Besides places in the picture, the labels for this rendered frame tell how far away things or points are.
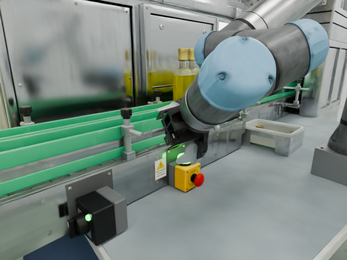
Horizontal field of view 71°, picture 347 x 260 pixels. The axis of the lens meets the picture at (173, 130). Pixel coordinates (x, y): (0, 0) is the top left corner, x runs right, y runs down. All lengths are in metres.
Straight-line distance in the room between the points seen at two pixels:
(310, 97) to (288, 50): 1.52
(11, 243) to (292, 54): 0.56
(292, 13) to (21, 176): 0.58
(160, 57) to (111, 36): 0.22
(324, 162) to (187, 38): 0.73
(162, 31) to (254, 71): 0.81
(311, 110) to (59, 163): 1.61
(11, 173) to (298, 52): 0.51
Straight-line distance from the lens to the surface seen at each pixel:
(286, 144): 1.06
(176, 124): 0.39
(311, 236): 0.66
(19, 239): 0.58
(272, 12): 0.50
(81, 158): 0.58
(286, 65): 0.33
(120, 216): 0.57
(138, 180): 0.67
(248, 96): 0.26
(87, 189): 0.59
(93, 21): 0.91
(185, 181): 0.71
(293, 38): 0.35
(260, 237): 0.61
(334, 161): 0.92
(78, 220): 0.55
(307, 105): 1.86
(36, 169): 0.55
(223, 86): 0.26
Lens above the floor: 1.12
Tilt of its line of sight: 16 degrees down
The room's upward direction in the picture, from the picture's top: straight up
